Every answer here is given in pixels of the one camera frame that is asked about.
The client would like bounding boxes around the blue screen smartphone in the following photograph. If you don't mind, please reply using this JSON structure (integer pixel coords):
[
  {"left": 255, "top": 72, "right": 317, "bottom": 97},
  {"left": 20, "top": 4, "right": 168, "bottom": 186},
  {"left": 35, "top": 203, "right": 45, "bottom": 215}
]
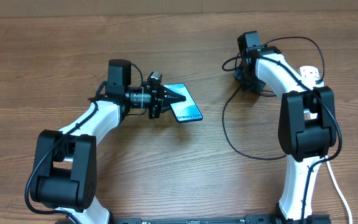
[{"left": 164, "top": 83, "right": 203, "bottom": 123}]

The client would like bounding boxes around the black charging cable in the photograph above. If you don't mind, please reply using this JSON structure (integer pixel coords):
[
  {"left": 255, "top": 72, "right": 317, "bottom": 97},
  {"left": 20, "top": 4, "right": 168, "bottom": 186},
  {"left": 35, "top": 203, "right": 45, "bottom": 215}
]
[{"left": 221, "top": 36, "right": 326, "bottom": 161}]

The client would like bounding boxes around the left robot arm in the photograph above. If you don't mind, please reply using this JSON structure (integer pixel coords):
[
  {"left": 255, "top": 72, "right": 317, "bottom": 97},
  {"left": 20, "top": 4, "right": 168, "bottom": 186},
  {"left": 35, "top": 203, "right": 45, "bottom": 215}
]
[{"left": 24, "top": 59, "right": 186, "bottom": 223}]

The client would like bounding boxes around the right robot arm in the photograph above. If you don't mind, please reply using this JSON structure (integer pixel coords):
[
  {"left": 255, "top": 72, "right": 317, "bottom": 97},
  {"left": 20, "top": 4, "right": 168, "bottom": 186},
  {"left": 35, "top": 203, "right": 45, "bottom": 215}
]
[{"left": 234, "top": 31, "right": 341, "bottom": 223}]

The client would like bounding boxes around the white power strip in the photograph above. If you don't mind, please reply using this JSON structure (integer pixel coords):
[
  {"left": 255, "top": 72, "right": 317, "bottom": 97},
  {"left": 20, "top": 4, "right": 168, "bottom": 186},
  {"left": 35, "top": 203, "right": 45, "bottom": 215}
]
[{"left": 298, "top": 65, "right": 324, "bottom": 90}]

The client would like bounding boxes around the white power strip cord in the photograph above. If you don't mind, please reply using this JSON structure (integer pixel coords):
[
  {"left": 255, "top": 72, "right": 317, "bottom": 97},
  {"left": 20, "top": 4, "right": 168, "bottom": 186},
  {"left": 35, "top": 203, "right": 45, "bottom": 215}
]
[{"left": 325, "top": 157, "right": 354, "bottom": 224}]

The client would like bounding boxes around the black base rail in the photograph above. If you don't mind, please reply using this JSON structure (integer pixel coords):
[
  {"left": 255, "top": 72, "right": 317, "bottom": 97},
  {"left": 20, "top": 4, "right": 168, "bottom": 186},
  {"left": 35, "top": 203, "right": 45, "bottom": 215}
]
[{"left": 109, "top": 215, "right": 331, "bottom": 224}]

